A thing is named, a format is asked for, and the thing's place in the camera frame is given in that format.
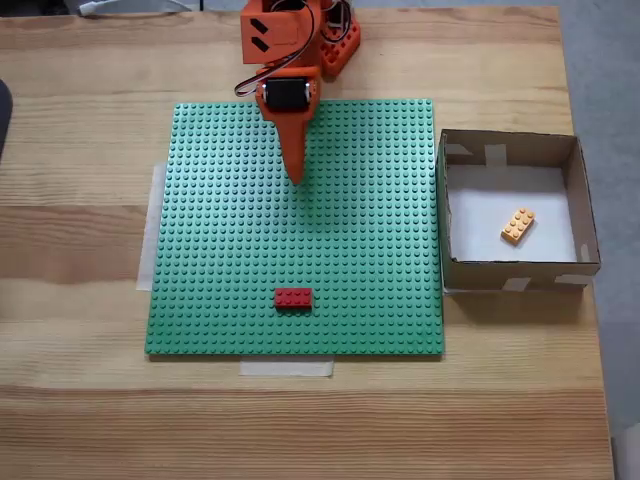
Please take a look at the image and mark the thin servo cable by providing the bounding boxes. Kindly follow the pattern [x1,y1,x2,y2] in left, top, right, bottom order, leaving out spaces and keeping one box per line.
[233,0,324,99]

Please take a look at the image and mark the open cardboard box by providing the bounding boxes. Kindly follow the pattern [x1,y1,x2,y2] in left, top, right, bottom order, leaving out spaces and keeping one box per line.
[435,128,602,296]

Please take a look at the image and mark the masking tape strip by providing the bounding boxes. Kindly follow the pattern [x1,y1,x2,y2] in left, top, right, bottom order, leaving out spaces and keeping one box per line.
[238,357,335,379]
[135,160,169,292]

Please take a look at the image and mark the green lego baseplate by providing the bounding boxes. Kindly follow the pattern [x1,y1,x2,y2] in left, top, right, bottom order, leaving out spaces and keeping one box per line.
[143,98,446,360]

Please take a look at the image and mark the red lego block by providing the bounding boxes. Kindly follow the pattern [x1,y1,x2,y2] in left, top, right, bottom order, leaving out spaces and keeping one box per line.
[273,287,314,312]

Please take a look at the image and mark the white paper sheet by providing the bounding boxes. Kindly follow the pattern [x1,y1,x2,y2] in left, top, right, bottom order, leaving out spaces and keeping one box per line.
[444,164,579,264]

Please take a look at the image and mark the black rounded object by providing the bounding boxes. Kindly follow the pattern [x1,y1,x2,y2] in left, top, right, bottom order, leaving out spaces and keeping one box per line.
[0,78,15,161]

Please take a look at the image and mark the yellow lego block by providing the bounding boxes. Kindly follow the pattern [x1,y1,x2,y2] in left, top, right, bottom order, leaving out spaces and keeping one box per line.
[499,206,538,247]

